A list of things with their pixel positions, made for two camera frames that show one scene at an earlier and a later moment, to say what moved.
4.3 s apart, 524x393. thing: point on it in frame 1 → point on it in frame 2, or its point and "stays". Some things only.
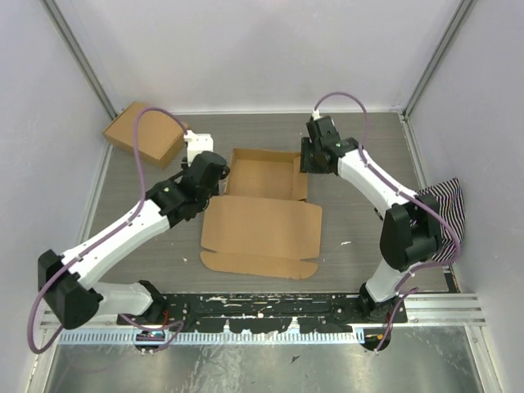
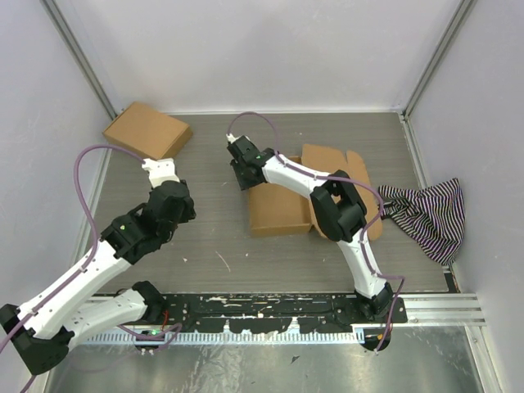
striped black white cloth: [447, 198] stays
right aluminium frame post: [463, 11] stays
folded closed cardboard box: [159, 135] stays
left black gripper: [216, 191] → [190, 212]
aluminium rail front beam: [458, 310] stays
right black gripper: [306, 167] → [243, 183]
